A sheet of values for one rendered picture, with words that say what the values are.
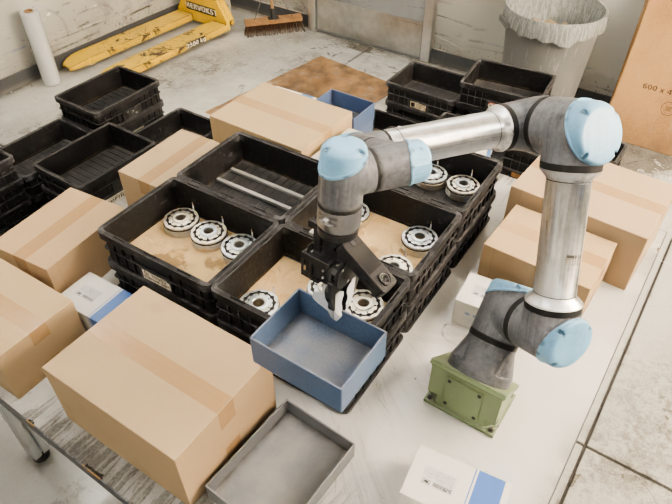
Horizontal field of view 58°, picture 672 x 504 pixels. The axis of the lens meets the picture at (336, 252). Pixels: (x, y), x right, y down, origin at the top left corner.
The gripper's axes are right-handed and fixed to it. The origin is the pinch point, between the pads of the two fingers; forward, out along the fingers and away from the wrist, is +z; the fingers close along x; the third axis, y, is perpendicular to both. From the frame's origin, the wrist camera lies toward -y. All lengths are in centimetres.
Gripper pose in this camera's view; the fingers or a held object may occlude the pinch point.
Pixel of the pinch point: (341, 315)
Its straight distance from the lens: 116.3
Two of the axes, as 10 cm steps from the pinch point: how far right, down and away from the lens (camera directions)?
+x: -5.8, 4.7, -6.6
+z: -0.6, 7.9, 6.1
